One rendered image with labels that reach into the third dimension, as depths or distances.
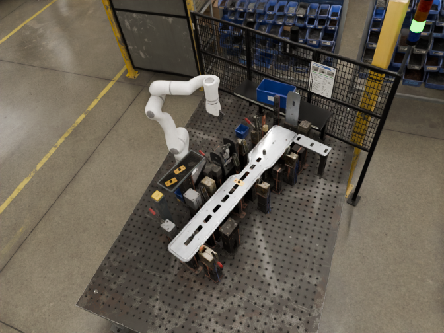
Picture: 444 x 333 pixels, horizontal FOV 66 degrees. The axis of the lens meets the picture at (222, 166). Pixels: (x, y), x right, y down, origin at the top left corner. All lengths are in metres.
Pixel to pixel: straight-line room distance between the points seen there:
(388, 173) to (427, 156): 0.51
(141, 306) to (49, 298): 1.35
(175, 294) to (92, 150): 2.58
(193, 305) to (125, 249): 0.69
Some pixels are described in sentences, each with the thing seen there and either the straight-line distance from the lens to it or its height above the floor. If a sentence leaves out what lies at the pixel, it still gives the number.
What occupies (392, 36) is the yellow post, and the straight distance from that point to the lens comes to 2.59.
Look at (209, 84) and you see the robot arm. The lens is 2.16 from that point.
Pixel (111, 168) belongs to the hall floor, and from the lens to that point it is 4.31.
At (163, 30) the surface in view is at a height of 0.83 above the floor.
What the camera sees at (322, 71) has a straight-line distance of 2.87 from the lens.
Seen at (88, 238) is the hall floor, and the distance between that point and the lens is 3.87.
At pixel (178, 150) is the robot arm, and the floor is 1.17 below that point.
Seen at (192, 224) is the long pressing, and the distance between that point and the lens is 2.42.
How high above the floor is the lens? 3.08
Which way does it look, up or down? 51 degrees down
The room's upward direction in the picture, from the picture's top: 9 degrees counter-clockwise
